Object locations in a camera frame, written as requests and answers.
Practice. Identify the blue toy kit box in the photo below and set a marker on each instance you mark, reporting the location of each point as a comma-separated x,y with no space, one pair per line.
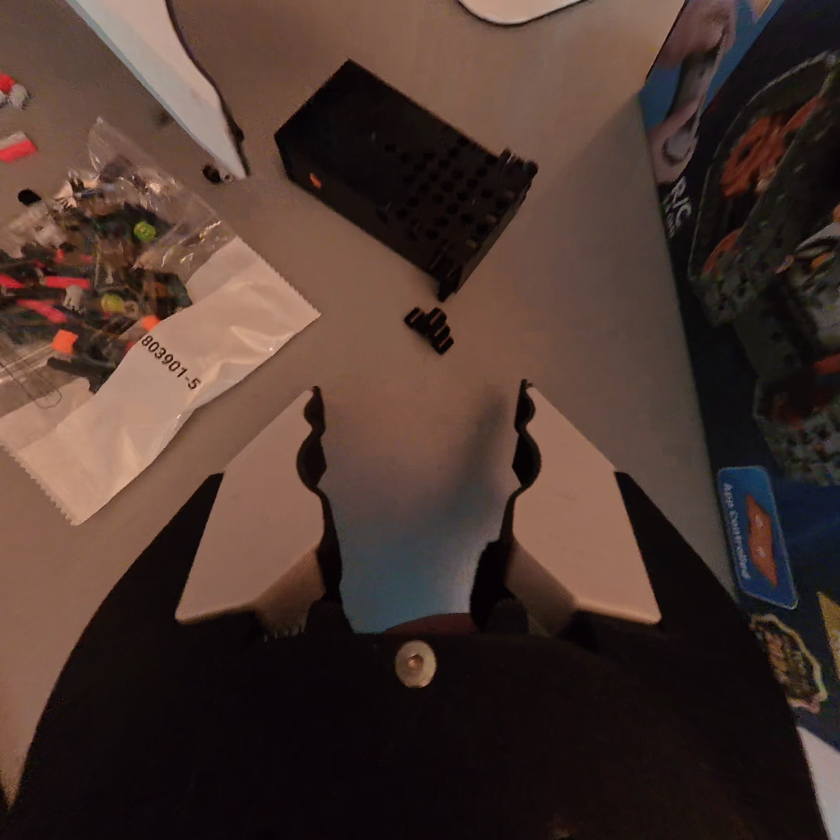
754,262

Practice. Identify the small grey black bush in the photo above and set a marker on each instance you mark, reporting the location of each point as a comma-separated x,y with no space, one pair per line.
215,174

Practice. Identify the light grey connector sleeve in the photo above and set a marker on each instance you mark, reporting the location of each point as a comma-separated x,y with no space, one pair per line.
19,97

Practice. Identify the black battery box block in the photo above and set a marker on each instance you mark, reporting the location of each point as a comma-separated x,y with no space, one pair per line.
394,177

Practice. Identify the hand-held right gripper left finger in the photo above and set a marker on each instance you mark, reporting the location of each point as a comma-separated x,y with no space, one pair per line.
256,538

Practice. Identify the black pin connector piece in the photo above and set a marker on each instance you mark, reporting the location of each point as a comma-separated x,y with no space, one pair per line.
430,330

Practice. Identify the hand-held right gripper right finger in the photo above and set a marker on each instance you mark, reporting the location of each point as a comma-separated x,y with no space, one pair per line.
584,538

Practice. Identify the grey desk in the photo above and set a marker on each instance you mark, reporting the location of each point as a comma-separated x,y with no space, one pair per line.
558,295

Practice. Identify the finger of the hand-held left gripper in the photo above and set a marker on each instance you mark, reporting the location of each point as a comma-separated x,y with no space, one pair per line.
144,39

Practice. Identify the light grey axle rod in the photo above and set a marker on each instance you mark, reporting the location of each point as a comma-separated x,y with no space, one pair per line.
12,139

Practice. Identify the red axle rod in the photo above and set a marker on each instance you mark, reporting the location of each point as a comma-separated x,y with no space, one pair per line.
18,152

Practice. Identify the clear bag of building parts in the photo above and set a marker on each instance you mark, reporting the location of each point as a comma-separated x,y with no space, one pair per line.
131,341

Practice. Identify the white book stand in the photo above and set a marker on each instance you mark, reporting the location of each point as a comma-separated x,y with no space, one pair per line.
518,8

